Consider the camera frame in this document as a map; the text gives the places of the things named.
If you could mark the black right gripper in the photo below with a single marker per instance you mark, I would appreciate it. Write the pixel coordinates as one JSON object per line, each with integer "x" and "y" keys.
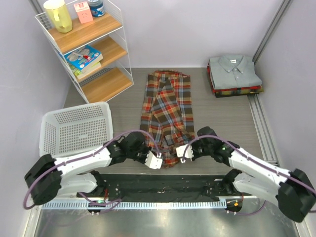
{"x": 193, "y": 145}

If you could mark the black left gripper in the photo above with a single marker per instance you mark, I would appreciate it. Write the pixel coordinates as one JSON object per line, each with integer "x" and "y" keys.
{"x": 146, "y": 149}

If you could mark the brown red plaid shirt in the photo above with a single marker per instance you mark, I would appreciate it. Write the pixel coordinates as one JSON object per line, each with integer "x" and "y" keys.
{"x": 167, "y": 113}

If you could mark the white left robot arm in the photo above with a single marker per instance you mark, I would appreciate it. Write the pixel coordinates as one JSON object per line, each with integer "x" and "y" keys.
{"x": 53, "y": 177}

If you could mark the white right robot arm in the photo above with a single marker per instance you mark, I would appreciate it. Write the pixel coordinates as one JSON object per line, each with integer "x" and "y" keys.
{"x": 291, "y": 191}

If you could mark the white plastic basket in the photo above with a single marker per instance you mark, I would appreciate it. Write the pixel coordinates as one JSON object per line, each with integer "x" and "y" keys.
{"x": 75, "y": 130}

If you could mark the folded grey shirt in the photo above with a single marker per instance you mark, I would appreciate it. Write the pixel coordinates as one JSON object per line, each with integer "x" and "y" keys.
{"x": 233, "y": 71}

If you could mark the green book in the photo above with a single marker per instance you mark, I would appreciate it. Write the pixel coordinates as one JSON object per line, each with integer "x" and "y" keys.
{"x": 81, "y": 74}

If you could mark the blue book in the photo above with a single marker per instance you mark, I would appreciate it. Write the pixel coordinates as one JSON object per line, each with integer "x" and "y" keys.
{"x": 84, "y": 57}

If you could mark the blue white jar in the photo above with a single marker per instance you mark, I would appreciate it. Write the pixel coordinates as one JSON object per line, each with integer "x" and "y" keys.
{"x": 96, "y": 7}

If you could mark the pink box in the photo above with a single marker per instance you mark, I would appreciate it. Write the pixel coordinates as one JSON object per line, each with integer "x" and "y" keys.
{"x": 83, "y": 11}

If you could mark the yellow pitcher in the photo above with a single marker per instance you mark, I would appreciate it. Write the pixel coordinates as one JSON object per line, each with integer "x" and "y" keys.
{"x": 59, "y": 15}

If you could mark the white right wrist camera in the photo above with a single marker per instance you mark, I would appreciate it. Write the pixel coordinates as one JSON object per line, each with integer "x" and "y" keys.
{"x": 185, "y": 153}

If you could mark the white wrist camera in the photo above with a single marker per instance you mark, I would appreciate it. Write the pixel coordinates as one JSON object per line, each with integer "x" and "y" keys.
{"x": 185, "y": 153}
{"x": 152, "y": 161}

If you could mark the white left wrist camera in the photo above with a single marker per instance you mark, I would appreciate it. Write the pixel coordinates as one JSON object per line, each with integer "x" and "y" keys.
{"x": 152, "y": 161}

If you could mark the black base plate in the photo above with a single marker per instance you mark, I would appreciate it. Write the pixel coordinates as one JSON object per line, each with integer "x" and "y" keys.
{"x": 163, "y": 188}

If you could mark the white slotted cable duct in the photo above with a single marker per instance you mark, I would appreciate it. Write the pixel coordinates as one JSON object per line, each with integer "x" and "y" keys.
{"x": 81, "y": 204}

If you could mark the white wire wooden shelf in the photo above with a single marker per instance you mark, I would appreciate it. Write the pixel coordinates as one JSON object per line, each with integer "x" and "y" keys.
{"x": 107, "y": 35}

